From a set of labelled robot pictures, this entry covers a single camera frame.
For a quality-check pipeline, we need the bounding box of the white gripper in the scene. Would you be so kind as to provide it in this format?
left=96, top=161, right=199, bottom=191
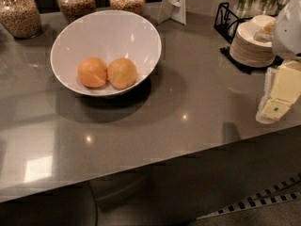
left=254, top=22, right=301, bottom=124

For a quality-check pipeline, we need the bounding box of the orange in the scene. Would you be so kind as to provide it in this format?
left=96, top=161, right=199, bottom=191
left=77, top=57, right=107, bottom=89
left=107, top=58, right=137, bottom=89

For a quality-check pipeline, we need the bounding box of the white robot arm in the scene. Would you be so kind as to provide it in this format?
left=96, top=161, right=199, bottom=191
left=256, top=0, right=301, bottom=124

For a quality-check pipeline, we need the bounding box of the white tilted bowl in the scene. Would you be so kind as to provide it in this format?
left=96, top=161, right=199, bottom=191
left=51, top=10, right=162, bottom=97

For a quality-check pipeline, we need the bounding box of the stack of white plates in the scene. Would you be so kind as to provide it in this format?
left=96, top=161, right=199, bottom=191
left=230, top=15, right=276, bottom=68

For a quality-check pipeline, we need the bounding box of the black mat under plates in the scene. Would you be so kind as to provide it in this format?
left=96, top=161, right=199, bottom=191
left=219, top=47, right=283, bottom=74

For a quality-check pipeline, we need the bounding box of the left drinking glass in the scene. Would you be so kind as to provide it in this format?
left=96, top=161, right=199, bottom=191
left=233, top=0, right=254, bottom=18

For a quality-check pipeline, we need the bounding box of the black white striped tape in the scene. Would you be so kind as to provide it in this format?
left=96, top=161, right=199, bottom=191
left=197, top=173, right=301, bottom=219

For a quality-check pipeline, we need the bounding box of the white folded card stand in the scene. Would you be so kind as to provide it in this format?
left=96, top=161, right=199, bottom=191
left=157, top=0, right=187, bottom=25

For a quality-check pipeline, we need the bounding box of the middle glass cereal jar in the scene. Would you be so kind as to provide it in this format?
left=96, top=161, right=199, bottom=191
left=56, top=0, right=96, bottom=24

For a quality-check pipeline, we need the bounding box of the left glass cereal jar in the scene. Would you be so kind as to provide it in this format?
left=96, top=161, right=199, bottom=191
left=0, top=0, right=41, bottom=39

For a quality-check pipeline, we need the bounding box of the black wire rack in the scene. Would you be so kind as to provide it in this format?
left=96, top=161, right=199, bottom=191
left=214, top=2, right=250, bottom=43

